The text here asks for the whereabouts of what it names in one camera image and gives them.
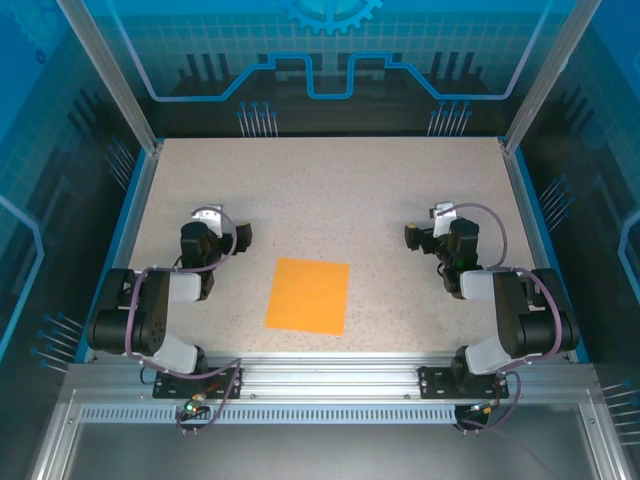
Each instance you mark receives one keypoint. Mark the orange paper sheet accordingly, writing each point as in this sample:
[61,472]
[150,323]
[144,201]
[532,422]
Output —
[307,295]

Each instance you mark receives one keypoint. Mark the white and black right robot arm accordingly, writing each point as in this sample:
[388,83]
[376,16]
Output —
[510,310]

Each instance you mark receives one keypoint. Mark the blue printed side panel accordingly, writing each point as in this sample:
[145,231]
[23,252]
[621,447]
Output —
[610,150]
[30,150]

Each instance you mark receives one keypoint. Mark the blue printed gear panel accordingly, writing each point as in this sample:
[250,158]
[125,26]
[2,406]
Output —
[350,30]

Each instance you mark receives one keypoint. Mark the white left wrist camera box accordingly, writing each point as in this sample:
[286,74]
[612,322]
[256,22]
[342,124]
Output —
[209,217]

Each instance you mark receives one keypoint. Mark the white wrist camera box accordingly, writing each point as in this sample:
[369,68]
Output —
[444,217]
[209,217]

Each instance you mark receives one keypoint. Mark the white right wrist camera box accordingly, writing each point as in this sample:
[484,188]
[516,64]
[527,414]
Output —
[444,217]

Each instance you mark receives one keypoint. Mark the blue and aluminium side frame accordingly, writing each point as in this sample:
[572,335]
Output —
[127,225]
[540,225]

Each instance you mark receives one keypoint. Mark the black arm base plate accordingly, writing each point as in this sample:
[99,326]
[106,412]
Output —
[170,385]
[435,382]

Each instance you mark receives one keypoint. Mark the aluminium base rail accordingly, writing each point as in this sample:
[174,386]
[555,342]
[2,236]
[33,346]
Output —
[325,375]

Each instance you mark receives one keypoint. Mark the aluminium frame post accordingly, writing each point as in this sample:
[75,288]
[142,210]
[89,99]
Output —
[545,75]
[110,75]

